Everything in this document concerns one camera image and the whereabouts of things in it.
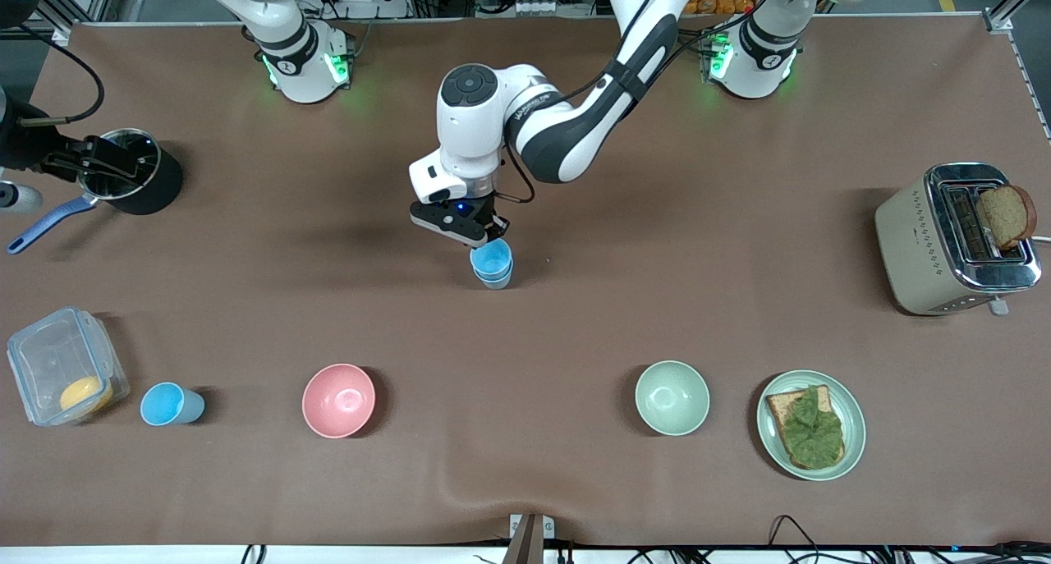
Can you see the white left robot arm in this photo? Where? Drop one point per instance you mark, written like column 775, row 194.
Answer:
column 472, row 129

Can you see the toast slice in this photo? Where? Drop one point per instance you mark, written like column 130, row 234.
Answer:
column 780, row 404

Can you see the blue cup containing white tissue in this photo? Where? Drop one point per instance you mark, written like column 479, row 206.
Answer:
column 495, row 282

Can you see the pale green plate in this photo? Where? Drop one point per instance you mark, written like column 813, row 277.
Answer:
column 850, row 416

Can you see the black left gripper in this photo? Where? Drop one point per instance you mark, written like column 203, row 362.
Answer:
column 490, row 217

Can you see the pale green bowl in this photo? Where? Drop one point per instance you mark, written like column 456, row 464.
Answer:
column 672, row 397

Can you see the white power strip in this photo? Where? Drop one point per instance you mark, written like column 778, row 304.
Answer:
column 535, row 7

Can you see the green lettuce leaf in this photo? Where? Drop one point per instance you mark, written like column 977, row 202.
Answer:
column 813, row 433

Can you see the blue plastic cup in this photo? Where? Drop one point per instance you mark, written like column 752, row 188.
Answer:
column 168, row 404
column 491, row 258

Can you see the glass pot lid blue knob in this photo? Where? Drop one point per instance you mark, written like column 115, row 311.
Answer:
column 144, row 166

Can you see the beige and chrome toaster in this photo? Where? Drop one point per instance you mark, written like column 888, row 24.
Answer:
column 920, row 252

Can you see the clear plastic food container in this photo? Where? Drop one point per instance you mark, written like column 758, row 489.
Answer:
column 49, row 359

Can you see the aluminium frame profile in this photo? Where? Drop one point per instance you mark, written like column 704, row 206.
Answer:
column 1014, row 2
column 66, row 6

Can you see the pink bowl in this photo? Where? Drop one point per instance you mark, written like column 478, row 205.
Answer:
column 338, row 400

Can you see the brown bread slice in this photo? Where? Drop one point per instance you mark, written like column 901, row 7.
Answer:
column 1008, row 215

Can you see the yellow round food piece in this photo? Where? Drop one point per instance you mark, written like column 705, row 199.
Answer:
column 85, row 394

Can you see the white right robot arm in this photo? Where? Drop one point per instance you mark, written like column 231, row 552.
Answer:
column 300, row 55

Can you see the metal table clamp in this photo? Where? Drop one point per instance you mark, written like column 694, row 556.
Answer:
column 530, row 535

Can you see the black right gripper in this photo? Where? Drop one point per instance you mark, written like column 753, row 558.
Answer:
column 33, row 148

